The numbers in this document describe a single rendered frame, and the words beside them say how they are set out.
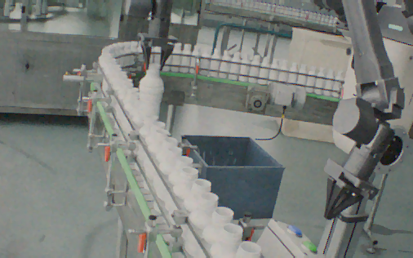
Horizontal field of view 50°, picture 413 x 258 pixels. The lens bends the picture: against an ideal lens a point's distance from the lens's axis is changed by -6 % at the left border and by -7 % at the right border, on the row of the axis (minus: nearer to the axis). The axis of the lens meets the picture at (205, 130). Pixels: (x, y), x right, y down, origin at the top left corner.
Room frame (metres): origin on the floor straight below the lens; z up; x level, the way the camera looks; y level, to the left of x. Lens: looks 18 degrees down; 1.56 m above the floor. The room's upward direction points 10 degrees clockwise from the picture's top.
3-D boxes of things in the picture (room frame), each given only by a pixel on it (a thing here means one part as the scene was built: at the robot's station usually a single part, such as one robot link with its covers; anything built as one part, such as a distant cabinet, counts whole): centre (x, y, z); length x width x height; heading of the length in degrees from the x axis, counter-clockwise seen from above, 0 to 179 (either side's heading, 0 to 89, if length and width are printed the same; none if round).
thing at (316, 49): (5.42, -1.40, 0.59); 1.10 x 0.62 x 1.18; 95
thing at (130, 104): (1.47, 0.25, 1.08); 0.06 x 0.06 x 0.17
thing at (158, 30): (1.31, 0.18, 1.40); 0.10 x 0.07 x 0.07; 113
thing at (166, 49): (1.31, 0.17, 1.33); 0.07 x 0.07 x 0.09; 23
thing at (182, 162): (0.98, 0.03, 1.08); 0.06 x 0.06 x 0.17
